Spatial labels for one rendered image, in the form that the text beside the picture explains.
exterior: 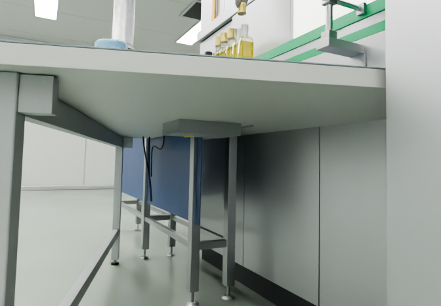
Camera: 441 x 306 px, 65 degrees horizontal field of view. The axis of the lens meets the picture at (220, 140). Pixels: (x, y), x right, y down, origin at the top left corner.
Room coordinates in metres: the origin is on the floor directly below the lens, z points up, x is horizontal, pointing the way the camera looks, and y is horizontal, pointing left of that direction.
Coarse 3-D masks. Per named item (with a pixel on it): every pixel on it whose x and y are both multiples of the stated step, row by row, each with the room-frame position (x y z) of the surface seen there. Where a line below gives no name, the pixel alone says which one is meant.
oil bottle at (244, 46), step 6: (246, 36) 1.36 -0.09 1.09; (240, 42) 1.36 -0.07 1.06; (246, 42) 1.36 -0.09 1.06; (252, 42) 1.37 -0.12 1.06; (240, 48) 1.36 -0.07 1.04; (246, 48) 1.36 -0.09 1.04; (252, 48) 1.37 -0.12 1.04; (240, 54) 1.36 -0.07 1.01; (246, 54) 1.36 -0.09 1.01; (252, 54) 1.37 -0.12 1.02
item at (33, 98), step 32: (0, 96) 0.52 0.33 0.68; (32, 96) 0.53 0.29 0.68; (0, 128) 0.52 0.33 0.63; (64, 128) 0.81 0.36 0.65; (96, 128) 1.20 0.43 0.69; (0, 160) 0.52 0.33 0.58; (0, 192) 0.52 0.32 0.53; (0, 224) 0.52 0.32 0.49; (0, 256) 0.52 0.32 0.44; (96, 256) 1.41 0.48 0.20; (0, 288) 0.52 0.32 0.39
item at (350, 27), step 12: (384, 0) 0.76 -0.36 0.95; (348, 12) 0.85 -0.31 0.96; (372, 12) 0.79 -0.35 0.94; (384, 12) 0.76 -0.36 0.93; (324, 24) 0.93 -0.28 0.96; (336, 24) 0.89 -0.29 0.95; (348, 24) 0.85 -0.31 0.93; (360, 24) 0.82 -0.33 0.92; (372, 24) 0.79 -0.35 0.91; (384, 24) 0.76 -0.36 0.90; (300, 36) 1.01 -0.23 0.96; (312, 36) 0.97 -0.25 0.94; (348, 36) 0.85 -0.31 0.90; (360, 36) 0.82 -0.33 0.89; (276, 48) 1.12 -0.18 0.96; (288, 48) 1.06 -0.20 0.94; (300, 48) 1.02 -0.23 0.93; (312, 48) 0.97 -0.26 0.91; (288, 60) 1.06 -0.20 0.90; (300, 60) 1.01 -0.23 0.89
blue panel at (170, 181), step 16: (160, 144) 1.90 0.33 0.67; (176, 144) 1.67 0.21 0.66; (128, 160) 2.59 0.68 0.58; (160, 160) 1.89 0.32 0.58; (176, 160) 1.67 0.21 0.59; (128, 176) 2.57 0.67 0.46; (160, 176) 1.88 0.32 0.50; (176, 176) 1.66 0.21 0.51; (128, 192) 2.55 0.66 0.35; (160, 192) 1.87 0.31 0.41; (176, 192) 1.66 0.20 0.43; (160, 208) 1.86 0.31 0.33; (176, 208) 1.65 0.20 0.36
